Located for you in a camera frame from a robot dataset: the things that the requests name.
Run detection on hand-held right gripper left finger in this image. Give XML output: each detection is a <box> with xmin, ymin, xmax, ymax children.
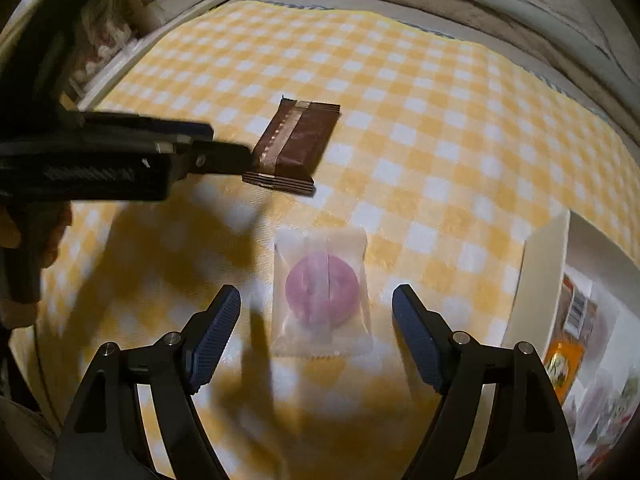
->
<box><xmin>50</xmin><ymin>284</ymin><xmax>242</xmax><ymax>480</ymax></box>

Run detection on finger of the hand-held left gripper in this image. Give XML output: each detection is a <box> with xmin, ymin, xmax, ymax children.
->
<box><xmin>172</xmin><ymin>140</ymin><xmax>253</xmax><ymax>181</ymax></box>
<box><xmin>82</xmin><ymin>111</ymin><xmax>216</xmax><ymax>144</ymax></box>

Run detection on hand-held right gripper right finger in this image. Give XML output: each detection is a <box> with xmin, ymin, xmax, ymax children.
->
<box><xmin>391</xmin><ymin>284</ymin><xmax>581</xmax><ymax>480</ymax></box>

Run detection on brown snack packet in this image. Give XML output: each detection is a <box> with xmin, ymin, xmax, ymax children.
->
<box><xmin>241</xmin><ymin>95</ymin><xmax>342</xmax><ymax>197</ymax></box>

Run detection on clear packet of purple pastry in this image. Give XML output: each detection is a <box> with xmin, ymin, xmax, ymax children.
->
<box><xmin>272</xmin><ymin>226</ymin><xmax>375</xmax><ymax>359</ymax></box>

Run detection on white cardboard box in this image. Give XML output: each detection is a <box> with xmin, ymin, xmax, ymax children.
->
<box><xmin>500</xmin><ymin>208</ymin><xmax>640</xmax><ymax>471</ymax></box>

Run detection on orange snack packet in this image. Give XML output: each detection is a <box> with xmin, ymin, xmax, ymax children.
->
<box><xmin>542</xmin><ymin>272</ymin><xmax>613</xmax><ymax>401</ymax></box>

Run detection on person's left hand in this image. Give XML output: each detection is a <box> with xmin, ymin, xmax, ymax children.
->
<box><xmin>0</xmin><ymin>204</ymin><xmax>74</xmax><ymax>329</ymax></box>

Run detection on wooden shelf unit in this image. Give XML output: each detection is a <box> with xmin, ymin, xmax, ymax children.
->
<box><xmin>0</xmin><ymin>0</ymin><xmax>261</xmax><ymax>111</ymax></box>

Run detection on red-dressed doll in clear case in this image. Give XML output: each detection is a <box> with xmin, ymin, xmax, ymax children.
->
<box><xmin>70</xmin><ymin>0</ymin><xmax>141</xmax><ymax>91</ymax></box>

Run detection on white storage box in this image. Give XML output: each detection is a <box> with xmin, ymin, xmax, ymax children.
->
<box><xmin>135</xmin><ymin>0</ymin><xmax>211</xmax><ymax>26</ymax></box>

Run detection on yellow checkered mat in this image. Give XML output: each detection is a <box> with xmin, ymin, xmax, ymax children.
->
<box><xmin>30</xmin><ymin>0</ymin><xmax>640</xmax><ymax>480</ymax></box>

